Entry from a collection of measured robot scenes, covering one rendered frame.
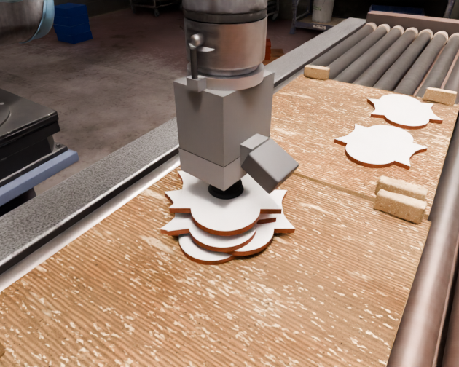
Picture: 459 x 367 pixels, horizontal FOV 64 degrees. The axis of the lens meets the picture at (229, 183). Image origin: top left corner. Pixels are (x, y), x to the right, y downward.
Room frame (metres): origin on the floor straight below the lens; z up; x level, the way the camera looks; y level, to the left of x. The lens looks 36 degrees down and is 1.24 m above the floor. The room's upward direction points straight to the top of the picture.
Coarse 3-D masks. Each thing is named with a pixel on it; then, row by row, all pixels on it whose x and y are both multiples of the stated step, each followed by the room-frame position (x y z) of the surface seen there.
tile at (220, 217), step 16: (192, 176) 0.38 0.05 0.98; (192, 192) 0.35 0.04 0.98; (208, 192) 0.35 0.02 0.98; (256, 192) 0.35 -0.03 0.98; (176, 208) 0.32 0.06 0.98; (192, 208) 0.32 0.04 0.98; (208, 208) 0.32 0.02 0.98; (224, 208) 0.32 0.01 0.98; (240, 208) 0.32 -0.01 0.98; (256, 208) 0.32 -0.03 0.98; (272, 208) 0.32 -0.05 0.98; (208, 224) 0.29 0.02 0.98; (224, 224) 0.29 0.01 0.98; (240, 224) 0.29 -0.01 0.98
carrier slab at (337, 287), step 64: (320, 192) 0.41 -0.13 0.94; (64, 256) 0.29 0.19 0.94; (128, 256) 0.29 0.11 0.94; (256, 256) 0.29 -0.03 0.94; (320, 256) 0.29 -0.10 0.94; (384, 256) 0.29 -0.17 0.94; (0, 320) 0.21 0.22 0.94; (64, 320) 0.21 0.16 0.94; (128, 320) 0.21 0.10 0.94; (192, 320) 0.21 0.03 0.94; (256, 320) 0.21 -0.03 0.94; (320, 320) 0.21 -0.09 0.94; (384, 320) 0.21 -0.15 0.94
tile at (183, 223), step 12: (168, 192) 0.37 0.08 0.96; (180, 192) 0.37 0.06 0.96; (180, 216) 0.33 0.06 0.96; (264, 216) 0.33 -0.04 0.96; (180, 228) 0.31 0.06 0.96; (192, 228) 0.31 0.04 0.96; (252, 228) 0.31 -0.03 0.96; (204, 240) 0.29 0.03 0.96; (216, 240) 0.29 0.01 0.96; (228, 240) 0.29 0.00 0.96; (240, 240) 0.29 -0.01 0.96
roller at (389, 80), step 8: (424, 32) 1.37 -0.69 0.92; (432, 32) 1.40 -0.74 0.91; (416, 40) 1.27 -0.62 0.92; (424, 40) 1.28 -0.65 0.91; (408, 48) 1.18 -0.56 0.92; (416, 48) 1.18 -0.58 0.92; (400, 56) 1.11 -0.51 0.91; (408, 56) 1.09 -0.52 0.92; (416, 56) 1.15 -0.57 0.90; (400, 64) 1.02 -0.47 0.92; (408, 64) 1.05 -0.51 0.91; (392, 72) 0.95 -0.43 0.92; (400, 72) 0.97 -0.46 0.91; (384, 80) 0.89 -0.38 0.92; (392, 80) 0.90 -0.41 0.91; (376, 88) 0.84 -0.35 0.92; (384, 88) 0.84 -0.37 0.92; (392, 88) 0.89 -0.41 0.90
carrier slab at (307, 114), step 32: (288, 96) 0.75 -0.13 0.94; (320, 96) 0.75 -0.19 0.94; (352, 96) 0.75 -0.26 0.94; (416, 96) 0.75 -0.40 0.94; (288, 128) 0.60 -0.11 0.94; (320, 128) 0.60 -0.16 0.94; (352, 128) 0.60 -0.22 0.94; (448, 128) 0.60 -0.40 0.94; (320, 160) 0.49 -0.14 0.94; (416, 160) 0.49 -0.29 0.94; (352, 192) 0.41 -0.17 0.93
